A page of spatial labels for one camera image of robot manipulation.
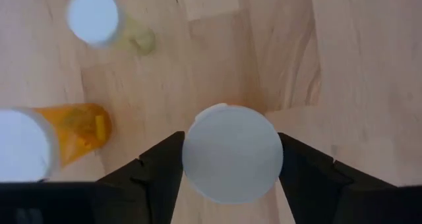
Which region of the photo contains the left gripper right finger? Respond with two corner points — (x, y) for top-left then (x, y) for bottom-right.
(278, 132), (396, 224)

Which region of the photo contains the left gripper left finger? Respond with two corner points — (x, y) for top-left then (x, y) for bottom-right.
(97, 130), (185, 224)

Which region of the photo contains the wide orange pill bottle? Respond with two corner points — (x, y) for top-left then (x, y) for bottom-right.
(181, 102), (284, 205)
(0, 102), (113, 184)

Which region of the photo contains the pale yellow pill bottle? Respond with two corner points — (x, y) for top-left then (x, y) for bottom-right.
(65, 0), (156, 57)

